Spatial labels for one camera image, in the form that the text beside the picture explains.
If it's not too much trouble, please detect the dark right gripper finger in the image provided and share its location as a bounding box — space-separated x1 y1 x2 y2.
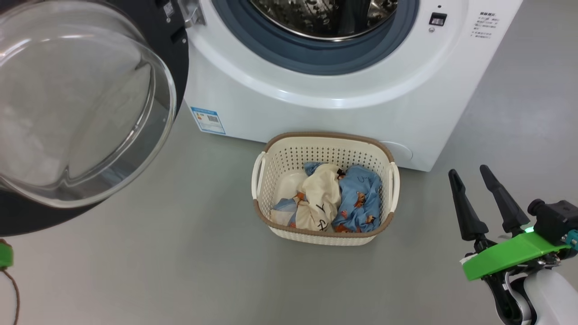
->
448 169 489 242
480 165 531 235

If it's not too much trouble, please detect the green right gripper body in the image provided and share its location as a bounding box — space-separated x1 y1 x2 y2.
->
461 228 572 281

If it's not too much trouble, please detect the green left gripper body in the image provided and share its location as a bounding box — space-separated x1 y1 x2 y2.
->
0 239 13 270

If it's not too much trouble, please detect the round black glass washer door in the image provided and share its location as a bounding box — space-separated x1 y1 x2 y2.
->
0 0 189 237

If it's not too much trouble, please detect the blue cartoon print garment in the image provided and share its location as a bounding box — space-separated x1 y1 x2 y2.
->
332 165 383 234

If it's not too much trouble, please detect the cream garment with blue trim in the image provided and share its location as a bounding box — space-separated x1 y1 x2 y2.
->
271 162 344 232

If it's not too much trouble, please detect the white front-load washing machine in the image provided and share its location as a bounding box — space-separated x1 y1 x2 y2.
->
183 0 524 172

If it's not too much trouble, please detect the stainless steel washing machine drum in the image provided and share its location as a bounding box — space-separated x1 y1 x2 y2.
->
249 0 399 42

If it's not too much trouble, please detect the grey rubber door gasket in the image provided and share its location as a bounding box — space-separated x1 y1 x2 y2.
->
211 0 420 76

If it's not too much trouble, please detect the silver metal door hinge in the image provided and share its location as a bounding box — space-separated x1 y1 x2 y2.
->
178 0 206 28

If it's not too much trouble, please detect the round white filter cover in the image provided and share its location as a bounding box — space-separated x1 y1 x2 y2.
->
379 141 414 162

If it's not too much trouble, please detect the cream basket with brown rim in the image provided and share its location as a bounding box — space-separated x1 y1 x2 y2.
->
251 132 401 246

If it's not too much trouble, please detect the blue energy label sticker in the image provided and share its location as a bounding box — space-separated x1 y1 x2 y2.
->
191 107 226 135

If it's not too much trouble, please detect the thin dark cable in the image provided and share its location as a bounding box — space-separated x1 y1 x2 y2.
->
0 269 21 325

